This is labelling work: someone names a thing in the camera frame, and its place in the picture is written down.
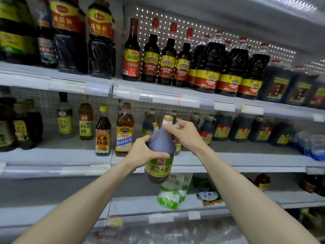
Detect black jug orange label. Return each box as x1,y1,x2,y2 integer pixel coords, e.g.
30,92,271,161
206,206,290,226
306,74,325,110

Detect blue white packages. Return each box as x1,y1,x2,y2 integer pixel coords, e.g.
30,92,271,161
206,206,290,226
292,130,325,162

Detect person's right hand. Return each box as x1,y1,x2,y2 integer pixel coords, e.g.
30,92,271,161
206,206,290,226
162,119,210,157

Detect green packet white blue label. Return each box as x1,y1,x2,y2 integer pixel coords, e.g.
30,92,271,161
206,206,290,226
192,175,223,206

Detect dark bottle red yellow label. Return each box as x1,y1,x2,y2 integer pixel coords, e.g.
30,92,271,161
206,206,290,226
199,115,216,145
190,112,202,131

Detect person's right forearm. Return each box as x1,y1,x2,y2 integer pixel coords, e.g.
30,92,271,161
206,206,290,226
197,144,321,244

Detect dark jug red yellow label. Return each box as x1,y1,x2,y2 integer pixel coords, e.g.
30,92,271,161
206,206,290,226
249,118,275,143

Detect soy sauce bottle red cap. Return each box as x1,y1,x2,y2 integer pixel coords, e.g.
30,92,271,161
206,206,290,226
48,0,88,75
87,0,116,79

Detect yellow-capped green label bottle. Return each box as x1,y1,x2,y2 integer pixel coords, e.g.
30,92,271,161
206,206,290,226
0,0,36,65

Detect large amber cooking wine jug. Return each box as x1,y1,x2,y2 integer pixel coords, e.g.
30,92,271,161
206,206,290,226
115,102,135,157

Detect dark jug yellow green label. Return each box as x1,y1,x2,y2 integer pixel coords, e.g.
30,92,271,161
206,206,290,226
269,122,295,146

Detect dark bottle orange label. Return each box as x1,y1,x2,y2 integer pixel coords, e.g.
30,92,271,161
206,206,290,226
95,105,112,156

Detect row of dark red-capped bottles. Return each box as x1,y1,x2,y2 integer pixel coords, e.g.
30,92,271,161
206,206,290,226
122,17,272,100

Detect amber bottle yellow red label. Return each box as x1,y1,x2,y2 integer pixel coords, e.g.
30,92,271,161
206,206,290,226
79,101,94,140

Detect person's left hand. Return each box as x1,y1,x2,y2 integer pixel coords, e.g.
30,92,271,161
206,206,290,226
123,135,171,171

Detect dark bottle with green label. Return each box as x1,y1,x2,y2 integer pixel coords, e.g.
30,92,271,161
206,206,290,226
141,108,157,138

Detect white metal store shelving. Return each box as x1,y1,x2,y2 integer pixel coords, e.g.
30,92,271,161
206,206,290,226
0,0,325,244

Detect blue label dark bottle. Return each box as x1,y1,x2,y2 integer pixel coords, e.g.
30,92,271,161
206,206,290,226
35,0,58,67

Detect pack of clear empty bottles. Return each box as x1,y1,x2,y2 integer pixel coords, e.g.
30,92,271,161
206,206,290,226
84,218,247,244

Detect white green bag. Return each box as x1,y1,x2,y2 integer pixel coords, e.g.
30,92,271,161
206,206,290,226
157,174,185,210
178,173,194,190

